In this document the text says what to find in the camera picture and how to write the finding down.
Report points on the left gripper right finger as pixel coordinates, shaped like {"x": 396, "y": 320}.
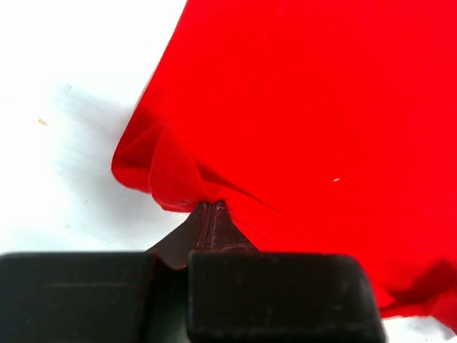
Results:
{"x": 238, "y": 294}

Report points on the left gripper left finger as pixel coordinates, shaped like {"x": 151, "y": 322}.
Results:
{"x": 100, "y": 296}

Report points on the red t shirt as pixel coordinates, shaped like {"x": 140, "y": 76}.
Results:
{"x": 326, "y": 126}

